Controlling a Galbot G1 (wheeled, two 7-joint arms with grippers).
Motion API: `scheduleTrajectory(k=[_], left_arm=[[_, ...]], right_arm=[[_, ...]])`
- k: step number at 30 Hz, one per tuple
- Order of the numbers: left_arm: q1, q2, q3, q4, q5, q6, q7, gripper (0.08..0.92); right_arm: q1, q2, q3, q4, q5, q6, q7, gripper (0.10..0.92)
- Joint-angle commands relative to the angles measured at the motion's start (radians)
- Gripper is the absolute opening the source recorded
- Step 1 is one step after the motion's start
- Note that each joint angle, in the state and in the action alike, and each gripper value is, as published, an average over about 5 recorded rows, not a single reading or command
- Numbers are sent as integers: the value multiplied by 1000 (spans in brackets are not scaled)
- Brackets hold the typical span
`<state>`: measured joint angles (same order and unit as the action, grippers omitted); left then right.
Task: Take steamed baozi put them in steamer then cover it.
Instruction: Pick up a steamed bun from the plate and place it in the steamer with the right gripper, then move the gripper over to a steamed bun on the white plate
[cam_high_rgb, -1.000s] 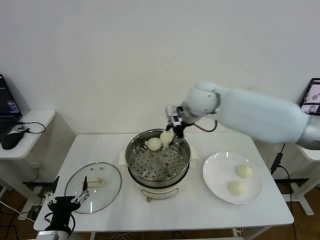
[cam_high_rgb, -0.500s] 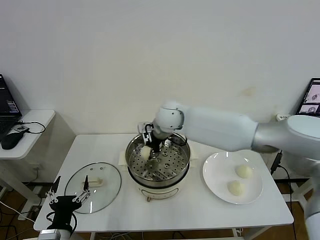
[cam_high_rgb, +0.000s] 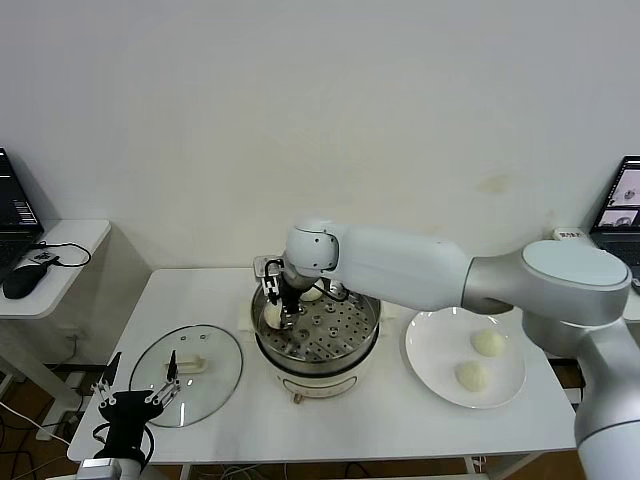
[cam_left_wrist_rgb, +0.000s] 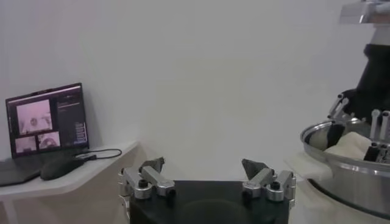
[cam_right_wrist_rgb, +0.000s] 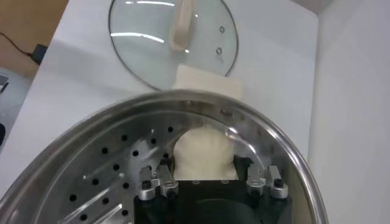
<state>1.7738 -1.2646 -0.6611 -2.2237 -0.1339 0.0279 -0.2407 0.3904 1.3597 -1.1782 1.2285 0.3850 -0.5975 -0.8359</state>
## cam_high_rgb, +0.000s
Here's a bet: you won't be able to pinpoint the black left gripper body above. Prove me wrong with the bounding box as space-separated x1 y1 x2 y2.
94 390 165 460

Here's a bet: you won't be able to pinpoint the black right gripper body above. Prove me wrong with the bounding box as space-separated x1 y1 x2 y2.
278 261 322 307

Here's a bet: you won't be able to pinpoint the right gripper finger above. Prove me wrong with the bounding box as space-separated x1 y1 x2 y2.
278 297 305 330
262 272 283 306

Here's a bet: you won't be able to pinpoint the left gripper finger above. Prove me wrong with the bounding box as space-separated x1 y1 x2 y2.
90 351 123 410
148 349 182 407

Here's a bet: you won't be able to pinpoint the white steamed baozi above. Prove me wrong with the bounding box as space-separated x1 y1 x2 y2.
453 361 490 394
470 329 507 358
263 302 286 330
298 280 325 303

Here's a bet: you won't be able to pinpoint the glass lid cream handle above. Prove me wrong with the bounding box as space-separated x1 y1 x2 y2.
129 324 245 429

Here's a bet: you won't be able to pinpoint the perforated stainless steamer basket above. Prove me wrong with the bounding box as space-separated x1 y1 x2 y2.
250 269 381 376

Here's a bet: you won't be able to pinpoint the steel steamer pot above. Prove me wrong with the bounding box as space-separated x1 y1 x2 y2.
235 294 397 405

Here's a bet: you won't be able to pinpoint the black computer mouse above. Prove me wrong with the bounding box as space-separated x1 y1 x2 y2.
2 263 52 300

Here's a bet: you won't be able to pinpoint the white side desk rounded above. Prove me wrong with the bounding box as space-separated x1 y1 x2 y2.
0 219 114 431

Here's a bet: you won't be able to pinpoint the white round plate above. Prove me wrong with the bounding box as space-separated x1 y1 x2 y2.
404 305 528 410

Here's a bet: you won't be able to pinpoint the black laptop dark screen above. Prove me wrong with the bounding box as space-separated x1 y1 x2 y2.
0 147 46 282

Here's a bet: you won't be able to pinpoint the grey laptop image windows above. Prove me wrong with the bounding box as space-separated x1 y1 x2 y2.
588 154 640 294

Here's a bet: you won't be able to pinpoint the white side desk labelled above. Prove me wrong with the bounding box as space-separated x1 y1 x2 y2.
547 228 640 401

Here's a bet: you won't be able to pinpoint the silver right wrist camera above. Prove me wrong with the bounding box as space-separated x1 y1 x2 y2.
253 255 282 277

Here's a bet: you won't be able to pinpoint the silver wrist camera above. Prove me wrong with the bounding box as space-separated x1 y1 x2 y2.
253 255 282 277
75 457 124 474

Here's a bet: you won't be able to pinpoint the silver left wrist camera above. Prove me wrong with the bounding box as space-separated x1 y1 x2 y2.
75 457 124 474

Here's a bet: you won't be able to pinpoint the black usb cable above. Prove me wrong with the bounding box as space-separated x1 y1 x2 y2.
29 241 93 269

